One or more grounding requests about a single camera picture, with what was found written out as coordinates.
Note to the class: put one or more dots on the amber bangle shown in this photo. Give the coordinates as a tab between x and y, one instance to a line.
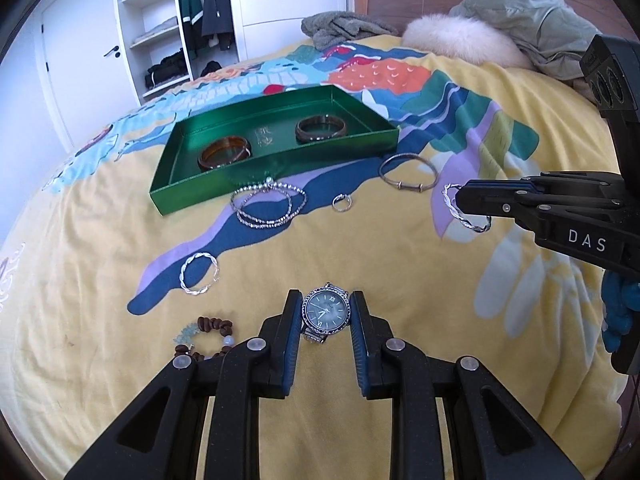
225	153

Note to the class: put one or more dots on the grey folded clothes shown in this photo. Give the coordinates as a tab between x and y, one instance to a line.
157	27

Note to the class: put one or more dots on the green jewelry box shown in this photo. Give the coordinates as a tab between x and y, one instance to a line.
280	160

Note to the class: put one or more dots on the plain silver bangle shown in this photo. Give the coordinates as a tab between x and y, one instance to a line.
395	182

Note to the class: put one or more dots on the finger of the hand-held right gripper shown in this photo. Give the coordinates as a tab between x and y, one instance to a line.
560	180
500	202

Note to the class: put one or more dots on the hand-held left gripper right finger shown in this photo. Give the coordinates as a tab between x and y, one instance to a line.
361	355

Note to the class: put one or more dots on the black folded clothes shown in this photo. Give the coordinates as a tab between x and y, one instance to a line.
167	72

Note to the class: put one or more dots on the dark hanging coat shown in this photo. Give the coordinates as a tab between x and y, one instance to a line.
219	5

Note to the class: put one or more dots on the yellow printed bedspread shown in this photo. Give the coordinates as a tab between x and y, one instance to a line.
90	285

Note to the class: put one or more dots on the white fluffy pillow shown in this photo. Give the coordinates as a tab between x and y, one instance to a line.
460	40

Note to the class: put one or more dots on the silver wristwatch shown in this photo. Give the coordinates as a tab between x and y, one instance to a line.
325	312

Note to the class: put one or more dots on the grey towel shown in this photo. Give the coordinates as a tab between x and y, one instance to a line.
345	27

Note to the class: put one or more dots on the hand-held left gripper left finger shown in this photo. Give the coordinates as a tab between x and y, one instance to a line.
290	360

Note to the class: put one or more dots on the person's right hand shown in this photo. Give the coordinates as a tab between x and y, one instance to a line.
620	315

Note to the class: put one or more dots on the white wardrobe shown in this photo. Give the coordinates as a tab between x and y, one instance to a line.
270	0

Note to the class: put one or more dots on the dark brown bangle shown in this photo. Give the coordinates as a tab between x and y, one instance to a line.
320	128

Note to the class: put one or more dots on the white door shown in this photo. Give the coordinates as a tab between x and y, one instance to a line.
80	75

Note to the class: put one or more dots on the green hanging jacket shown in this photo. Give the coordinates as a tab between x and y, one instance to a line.
189	5

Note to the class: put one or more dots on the dark bag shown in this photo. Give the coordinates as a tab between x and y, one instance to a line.
210	67

